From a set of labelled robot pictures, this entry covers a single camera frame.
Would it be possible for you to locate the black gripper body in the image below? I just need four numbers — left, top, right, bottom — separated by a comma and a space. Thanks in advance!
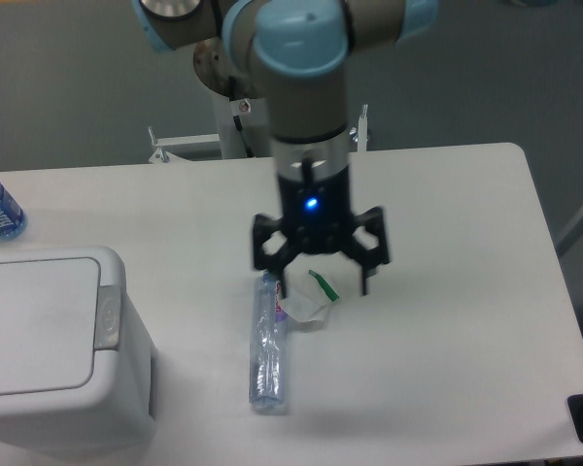
278, 168, 355, 255

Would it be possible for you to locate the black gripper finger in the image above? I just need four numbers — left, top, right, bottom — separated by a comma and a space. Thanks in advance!
252, 214, 301, 291
342, 207, 391, 296

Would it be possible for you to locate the white trash can lid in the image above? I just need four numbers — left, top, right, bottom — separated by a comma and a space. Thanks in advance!
0, 257, 100, 396

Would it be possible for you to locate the white plastic trash can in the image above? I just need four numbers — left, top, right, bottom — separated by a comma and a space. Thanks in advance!
0, 246, 158, 453

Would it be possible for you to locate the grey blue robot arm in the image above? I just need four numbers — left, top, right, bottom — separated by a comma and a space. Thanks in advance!
133, 1, 439, 280

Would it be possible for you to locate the crumpled white green paper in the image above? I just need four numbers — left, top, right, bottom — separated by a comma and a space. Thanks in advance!
282, 269, 341, 332

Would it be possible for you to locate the white clamp with bolt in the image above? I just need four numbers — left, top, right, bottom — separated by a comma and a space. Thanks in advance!
349, 103, 370, 152

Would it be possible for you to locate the empty clear plastic bottle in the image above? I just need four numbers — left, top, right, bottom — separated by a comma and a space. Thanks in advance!
248, 272, 288, 414

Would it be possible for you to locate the white metal base bracket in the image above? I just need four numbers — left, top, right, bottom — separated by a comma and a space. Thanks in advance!
148, 126, 222, 164

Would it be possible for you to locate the black cable on pedestal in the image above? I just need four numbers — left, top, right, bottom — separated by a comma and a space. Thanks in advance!
226, 75, 255, 159

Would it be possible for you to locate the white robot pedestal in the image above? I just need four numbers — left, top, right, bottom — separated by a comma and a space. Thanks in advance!
212, 93, 270, 159

